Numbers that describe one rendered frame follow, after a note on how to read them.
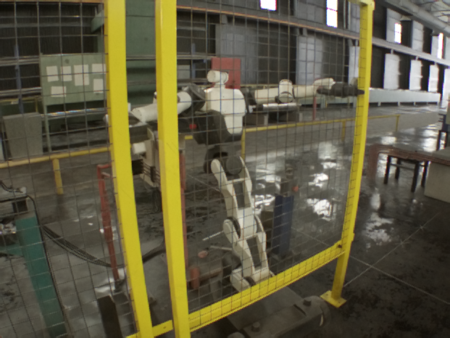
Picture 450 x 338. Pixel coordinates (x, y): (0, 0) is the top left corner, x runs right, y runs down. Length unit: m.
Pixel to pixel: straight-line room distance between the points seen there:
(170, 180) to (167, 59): 0.38
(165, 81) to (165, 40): 0.12
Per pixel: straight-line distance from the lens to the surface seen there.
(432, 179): 4.46
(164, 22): 0.98
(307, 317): 1.79
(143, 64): 9.82
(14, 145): 6.63
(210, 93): 1.69
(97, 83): 7.00
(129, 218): 1.01
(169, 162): 1.00
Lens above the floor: 1.39
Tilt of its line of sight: 16 degrees down
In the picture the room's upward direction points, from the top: straight up
